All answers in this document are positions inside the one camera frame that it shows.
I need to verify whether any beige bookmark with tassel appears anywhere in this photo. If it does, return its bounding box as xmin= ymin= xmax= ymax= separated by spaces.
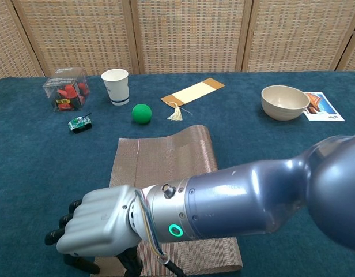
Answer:
xmin=160 ymin=77 xmax=226 ymax=121

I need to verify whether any green ball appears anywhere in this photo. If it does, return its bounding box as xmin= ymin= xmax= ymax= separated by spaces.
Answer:
xmin=131 ymin=103 xmax=153 ymax=125

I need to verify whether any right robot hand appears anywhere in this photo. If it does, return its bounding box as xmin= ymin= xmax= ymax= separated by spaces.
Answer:
xmin=44 ymin=184 xmax=143 ymax=277

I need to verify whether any green toy tank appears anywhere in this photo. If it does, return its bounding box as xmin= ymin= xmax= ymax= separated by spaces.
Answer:
xmin=67 ymin=112 xmax=93 ymax=135

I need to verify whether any brown woven placemat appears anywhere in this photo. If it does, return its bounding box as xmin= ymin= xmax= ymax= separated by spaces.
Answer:
xmin=92 ymin=124 xmax=243 ymax=275

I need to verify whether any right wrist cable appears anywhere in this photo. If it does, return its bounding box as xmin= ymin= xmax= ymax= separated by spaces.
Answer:
xmin=134 ymin=189 xmax=187 ymax=277

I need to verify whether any clear box with red toys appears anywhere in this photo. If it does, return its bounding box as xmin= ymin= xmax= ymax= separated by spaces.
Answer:
xmin=42 ymin=67 xmax=90 ymax=113

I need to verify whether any white bowl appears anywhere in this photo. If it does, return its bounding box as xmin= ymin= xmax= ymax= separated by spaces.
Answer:
xmin=260 ymin=85 xmax=311 ymax=121

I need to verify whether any white paper cup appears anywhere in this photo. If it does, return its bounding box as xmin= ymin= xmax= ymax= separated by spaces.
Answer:
xmin=101 ymin=69 xmax=130 ymax=107

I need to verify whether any photo postcard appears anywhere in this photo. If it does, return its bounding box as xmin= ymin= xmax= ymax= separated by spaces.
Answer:
xmin=303 ymin=91 xmax=346 ymax=122

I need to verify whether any woven folding screen panel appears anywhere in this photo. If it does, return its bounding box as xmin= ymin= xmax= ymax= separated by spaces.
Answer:
xmin=335 ymin=25 xmax=355 ymax=72
xmin=0 ymin=0 xmax=44 ymax=81
xmin=12 ymin=0 xmax=139 ymax=78
xmin=130 ymin=0 xmax=252 ymax=74
xmin=242 ymin=0 xmax=355 ymax=73

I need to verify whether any blue table cover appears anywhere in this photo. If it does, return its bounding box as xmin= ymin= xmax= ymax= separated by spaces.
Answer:
xmin=0 ymin=70 xmax=355 ymax=277

